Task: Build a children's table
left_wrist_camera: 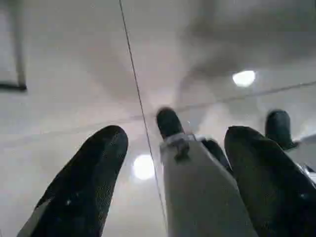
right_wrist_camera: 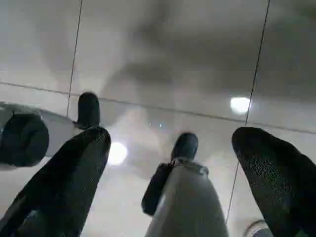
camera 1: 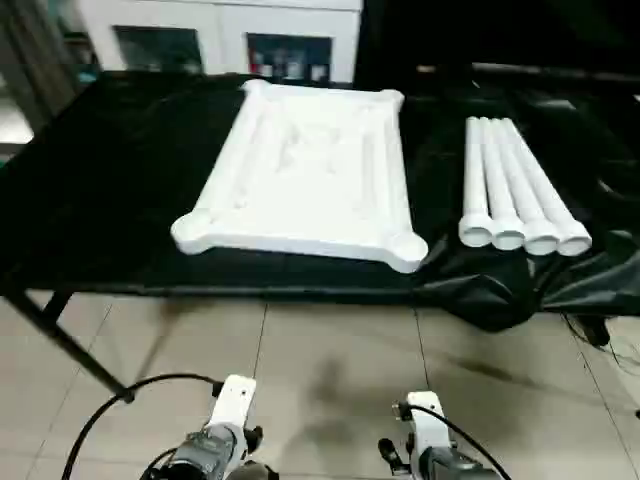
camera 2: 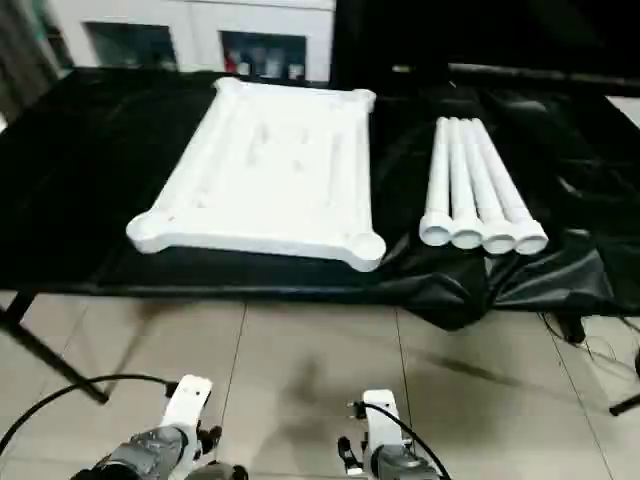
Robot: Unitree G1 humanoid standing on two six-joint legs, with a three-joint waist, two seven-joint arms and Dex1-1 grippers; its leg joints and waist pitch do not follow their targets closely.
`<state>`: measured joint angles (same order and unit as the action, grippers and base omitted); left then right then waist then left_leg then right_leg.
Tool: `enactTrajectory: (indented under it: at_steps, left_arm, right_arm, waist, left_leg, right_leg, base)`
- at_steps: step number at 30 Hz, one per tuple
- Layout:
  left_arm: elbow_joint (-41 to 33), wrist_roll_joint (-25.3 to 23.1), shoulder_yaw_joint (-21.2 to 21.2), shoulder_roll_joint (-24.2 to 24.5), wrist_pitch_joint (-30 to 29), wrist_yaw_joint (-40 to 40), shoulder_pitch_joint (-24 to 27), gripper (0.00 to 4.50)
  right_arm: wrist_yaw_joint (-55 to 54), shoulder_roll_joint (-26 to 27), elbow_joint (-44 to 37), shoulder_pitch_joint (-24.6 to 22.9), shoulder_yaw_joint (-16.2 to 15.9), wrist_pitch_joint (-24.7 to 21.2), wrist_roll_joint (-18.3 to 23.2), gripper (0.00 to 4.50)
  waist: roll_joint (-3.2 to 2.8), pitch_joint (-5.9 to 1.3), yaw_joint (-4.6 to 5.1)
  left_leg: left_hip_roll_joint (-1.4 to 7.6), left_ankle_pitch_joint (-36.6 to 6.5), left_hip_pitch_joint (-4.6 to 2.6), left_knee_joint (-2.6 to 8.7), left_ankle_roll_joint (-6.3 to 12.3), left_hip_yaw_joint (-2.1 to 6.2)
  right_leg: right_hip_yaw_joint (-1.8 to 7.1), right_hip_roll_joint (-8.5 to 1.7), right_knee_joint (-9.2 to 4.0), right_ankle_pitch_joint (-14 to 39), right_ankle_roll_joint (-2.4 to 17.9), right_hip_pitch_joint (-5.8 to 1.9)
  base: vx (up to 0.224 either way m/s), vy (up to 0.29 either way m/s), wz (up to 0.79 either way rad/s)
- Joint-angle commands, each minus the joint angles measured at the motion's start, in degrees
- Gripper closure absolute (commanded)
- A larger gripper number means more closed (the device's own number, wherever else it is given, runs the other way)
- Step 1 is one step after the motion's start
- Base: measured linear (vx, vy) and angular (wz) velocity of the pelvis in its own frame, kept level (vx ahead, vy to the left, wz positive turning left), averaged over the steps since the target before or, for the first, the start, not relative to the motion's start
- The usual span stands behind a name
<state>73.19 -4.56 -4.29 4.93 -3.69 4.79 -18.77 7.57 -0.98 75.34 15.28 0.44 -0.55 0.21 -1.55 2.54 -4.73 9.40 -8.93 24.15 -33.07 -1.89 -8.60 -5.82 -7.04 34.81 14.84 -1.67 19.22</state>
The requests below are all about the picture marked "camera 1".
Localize black floor cables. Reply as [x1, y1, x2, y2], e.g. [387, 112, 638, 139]
[562, 312, 640, 420]

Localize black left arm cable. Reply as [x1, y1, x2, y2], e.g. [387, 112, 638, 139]
[62, 373, 225, 480]

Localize black case with yellow label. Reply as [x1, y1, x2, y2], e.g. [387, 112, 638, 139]
[357, 0, 474, 96]

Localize white plastic table top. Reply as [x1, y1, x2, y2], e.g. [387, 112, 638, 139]
[169, 79, 430, 275]

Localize black mat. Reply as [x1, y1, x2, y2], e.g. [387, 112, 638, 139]
[0, 69, 640, 334]

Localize silver metal bar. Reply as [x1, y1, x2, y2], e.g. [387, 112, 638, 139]
[469, 62, 640, 85]

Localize white cabinet with windows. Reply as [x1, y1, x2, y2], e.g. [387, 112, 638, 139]
[79, 0, 364, 84]

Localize white plastic table leg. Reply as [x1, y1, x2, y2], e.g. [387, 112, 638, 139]
[458, 117, 495, 249]
[490, 118, 561, 256]
[477, 117, 527, 252]
[502, 119, 594, 258]

